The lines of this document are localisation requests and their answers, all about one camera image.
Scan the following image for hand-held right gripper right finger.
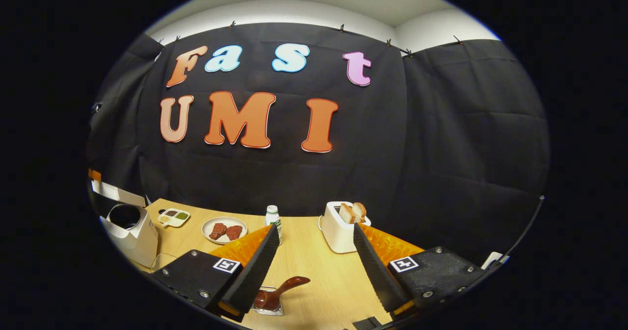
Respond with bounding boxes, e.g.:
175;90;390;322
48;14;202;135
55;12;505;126
353;222;489;327

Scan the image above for white rice cooker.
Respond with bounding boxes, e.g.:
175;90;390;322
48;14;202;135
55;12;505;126
90;179;158;268

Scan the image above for white round plate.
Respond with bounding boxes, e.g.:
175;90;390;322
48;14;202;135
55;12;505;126
201;216;248;245

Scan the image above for clear chopstick holder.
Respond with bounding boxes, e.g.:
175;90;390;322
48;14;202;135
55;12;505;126
251;286;285;317

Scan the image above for white bottle with green label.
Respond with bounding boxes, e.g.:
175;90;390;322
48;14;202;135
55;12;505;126
265;205;283;245

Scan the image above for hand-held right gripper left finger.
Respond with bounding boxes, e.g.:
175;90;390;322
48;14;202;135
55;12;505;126
151;223;280;323

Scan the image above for brown wooden spoon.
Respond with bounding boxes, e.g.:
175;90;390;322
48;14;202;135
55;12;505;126
254;276;311;311

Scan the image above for white toaster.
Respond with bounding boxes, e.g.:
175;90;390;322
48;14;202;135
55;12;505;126
319;201;372;254

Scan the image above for white divided grain dish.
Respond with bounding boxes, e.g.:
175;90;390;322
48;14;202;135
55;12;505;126
157;208;191;228

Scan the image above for black backdrop cloth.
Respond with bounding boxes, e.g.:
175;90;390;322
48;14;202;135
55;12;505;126
86;22;550;267

